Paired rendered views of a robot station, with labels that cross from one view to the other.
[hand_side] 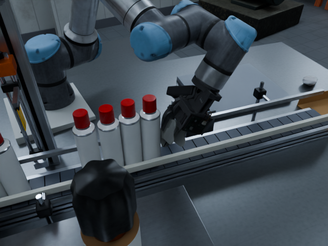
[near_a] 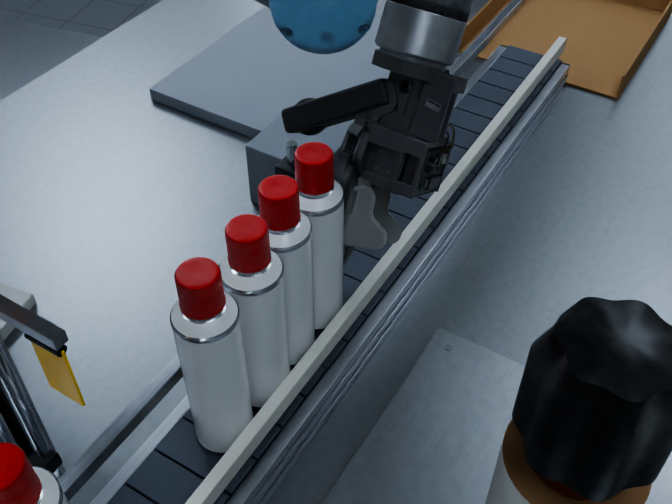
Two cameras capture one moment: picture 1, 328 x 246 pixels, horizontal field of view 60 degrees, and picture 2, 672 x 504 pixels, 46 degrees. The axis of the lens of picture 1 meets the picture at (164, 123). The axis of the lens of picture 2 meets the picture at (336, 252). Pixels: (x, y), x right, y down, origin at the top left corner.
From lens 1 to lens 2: 0.38 m
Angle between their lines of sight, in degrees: 29
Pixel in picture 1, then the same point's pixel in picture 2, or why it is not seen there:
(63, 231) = not seen: outside the picture
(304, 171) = (583, 178)
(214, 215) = (524, 353)
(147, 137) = (327, 259)
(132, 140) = (306, 284)
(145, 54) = (340, 32)
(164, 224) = (487, 428)
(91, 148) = (241, 357)
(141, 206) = (407, 424)
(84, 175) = (601, 360)
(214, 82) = (448, 50)
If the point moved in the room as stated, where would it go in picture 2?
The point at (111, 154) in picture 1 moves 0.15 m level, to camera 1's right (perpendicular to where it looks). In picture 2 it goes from (277, 346) to (408, 266)
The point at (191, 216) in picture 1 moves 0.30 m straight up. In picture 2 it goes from (516, 378) to (588, 113)
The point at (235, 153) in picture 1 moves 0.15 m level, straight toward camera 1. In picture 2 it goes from (465, 207) to (528, 296)
